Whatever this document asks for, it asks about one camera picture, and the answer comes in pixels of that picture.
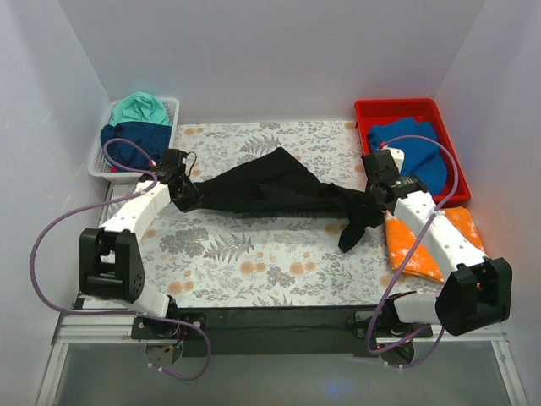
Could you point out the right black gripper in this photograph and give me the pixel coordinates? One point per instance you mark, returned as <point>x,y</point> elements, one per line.
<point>376,196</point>

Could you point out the orange white t shirt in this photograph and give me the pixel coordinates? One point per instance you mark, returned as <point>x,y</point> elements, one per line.
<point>400,239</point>

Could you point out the aluminium mounting rail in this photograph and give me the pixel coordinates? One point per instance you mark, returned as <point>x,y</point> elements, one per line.
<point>118,361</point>

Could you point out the teal t shirt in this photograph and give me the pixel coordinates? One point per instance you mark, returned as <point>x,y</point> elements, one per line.
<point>140,107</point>

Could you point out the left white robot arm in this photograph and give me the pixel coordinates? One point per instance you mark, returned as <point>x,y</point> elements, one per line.
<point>110,264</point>

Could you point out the navy blue t shirt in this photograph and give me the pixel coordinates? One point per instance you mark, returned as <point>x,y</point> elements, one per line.
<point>152,138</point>

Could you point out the white plastic basket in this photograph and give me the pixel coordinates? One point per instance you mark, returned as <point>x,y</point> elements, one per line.
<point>98,165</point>

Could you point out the black t shirt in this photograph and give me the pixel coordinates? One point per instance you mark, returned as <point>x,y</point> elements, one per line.
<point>278,184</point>

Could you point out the floral table mat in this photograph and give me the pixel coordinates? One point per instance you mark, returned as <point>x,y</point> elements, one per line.
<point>212,259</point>

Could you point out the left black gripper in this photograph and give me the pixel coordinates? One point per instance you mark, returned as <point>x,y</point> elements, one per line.
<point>188,194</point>

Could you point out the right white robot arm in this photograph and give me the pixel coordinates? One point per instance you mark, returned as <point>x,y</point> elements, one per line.
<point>477,289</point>

